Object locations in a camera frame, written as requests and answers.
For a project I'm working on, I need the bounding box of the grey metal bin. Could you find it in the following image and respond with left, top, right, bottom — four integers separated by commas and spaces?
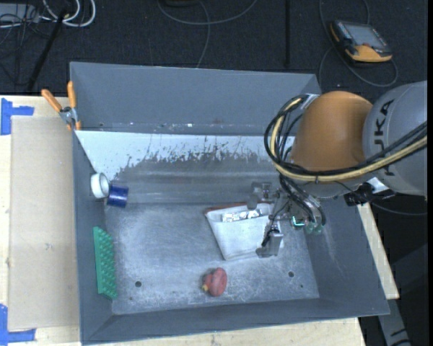
69, 61, 391, 345

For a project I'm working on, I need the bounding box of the red toy fruit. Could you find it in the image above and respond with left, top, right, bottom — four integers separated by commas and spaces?
201, 267, 229, 298

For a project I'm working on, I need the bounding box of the white tape roll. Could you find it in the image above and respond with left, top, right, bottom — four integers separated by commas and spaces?
90, 172, 112, 199

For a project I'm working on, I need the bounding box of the brown cardboard board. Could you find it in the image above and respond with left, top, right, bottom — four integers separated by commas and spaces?
7, 116, 82, 332

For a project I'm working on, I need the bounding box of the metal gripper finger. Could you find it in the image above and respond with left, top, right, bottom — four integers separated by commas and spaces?
255, 223, 285, 260
247, 181, 274, 210

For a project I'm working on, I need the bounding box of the blue tape roll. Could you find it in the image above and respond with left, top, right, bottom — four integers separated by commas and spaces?
106, 182, 130, 208

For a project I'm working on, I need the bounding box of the black cylinder on white bracket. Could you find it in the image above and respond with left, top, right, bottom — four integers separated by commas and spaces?
344, 177, 396, 208

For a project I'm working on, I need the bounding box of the green studded flat block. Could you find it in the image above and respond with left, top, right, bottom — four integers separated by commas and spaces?
92, 226, 119, 300

